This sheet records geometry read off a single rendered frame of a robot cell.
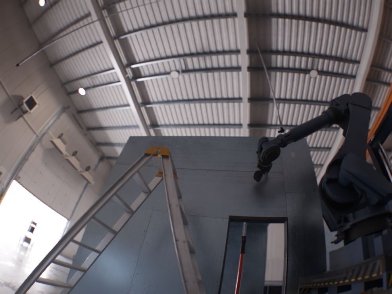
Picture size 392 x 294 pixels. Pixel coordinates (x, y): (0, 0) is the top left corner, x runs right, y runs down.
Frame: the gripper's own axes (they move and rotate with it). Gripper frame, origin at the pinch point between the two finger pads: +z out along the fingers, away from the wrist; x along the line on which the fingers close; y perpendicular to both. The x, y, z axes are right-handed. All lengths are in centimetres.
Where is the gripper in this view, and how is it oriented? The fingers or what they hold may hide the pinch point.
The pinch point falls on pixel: (262, 171)
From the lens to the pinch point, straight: 190.6
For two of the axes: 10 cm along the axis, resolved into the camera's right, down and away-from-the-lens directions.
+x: -5.9, -5.2, 6.2
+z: 1.7, 6.7, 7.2
